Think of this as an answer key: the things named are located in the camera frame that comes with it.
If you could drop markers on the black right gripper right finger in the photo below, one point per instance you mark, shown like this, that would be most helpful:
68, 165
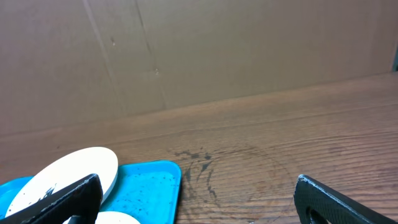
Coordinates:
316, 202

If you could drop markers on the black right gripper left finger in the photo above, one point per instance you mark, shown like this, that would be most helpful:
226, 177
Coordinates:
77, 203

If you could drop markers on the teal plastic tray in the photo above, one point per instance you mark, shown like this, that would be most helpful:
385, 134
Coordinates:
146, 191

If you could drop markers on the yellow rimmed plate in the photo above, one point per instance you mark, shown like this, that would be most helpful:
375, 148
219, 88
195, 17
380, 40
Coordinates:
109, 217

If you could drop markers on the white plate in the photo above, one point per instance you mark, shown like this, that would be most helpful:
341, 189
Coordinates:
65, 171

